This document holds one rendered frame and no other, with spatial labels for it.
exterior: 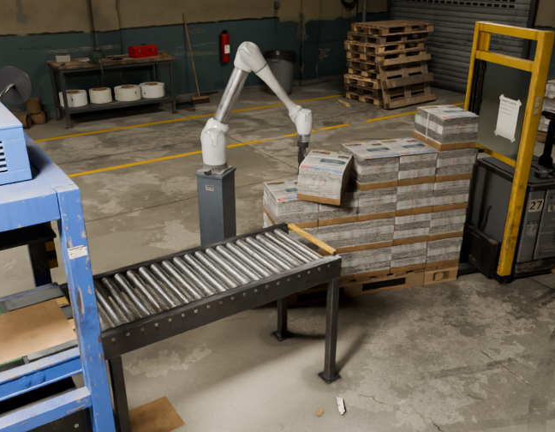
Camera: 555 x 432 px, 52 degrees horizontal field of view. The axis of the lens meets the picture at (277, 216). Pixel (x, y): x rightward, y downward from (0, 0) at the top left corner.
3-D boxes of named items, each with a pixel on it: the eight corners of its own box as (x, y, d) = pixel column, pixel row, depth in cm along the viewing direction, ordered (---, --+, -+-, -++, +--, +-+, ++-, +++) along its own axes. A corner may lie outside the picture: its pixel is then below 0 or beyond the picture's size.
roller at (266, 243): (253, 233, 334) (253, 241, 336) (301, 266, 299) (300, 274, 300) (260, 231, 337) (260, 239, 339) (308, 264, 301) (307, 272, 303)
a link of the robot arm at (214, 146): (203, 166, 367) (201, 133, 358) (201, 157, 383) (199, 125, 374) (228, 165, 369) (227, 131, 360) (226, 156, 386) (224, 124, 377)
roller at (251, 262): (223, 249, 326) (230, 249, 329) (268, 284, 290) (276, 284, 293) (225, 240, 325) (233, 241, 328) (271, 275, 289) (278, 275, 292)
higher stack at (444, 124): (399, 262, 470) (414, 106, 418) (432, 257, 478) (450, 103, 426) (423, 285, 436) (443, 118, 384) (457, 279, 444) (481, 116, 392)
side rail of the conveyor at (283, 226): (283, 239, 355) (283, 221, 350) (289, 243, 351) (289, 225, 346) (62, 304, 287) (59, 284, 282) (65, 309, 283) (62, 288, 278)
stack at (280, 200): (263, 282, 440) (261, 181, 407) (400, 262, 470) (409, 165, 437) (277, 309, 406) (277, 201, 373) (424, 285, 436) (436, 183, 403)
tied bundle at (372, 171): (337, 174, 421) (337, 143, 411) (372, 170, 429) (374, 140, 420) (359, 191, 388) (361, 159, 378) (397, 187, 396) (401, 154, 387)
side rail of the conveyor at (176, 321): (335, 273, 317) (336, 254, 312) (341, 277, 312) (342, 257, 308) (93, 357, 249) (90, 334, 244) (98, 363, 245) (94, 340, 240)
